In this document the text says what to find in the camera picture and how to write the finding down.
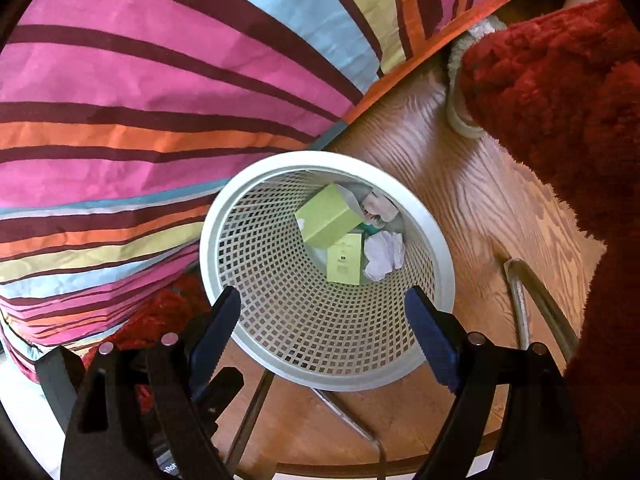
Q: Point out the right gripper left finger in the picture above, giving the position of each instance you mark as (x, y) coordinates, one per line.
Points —
(204, 339)

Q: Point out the red fluffy slipper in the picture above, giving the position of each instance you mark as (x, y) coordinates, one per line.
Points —
(561, 94)
(170, 309)

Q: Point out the red fluffy right slipper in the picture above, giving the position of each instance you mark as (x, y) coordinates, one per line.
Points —
(561, 94)

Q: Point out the striped colourful bed cover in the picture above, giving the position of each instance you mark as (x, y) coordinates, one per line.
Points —
(121, 120)

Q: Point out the red fluffy left slipper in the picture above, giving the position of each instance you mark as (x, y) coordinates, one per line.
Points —
(170, 309)

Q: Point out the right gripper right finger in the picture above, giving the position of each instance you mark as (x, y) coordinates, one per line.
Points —
(539, 436)

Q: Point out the small white paper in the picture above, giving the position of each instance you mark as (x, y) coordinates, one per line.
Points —
(385, 252)

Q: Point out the green cardboard box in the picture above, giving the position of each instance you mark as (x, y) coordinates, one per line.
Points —
(328, 216)

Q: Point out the white mesh waste basket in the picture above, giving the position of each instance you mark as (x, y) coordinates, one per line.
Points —
(294, 321)

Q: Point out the large white paper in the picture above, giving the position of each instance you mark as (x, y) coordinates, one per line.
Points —
(377, 209)

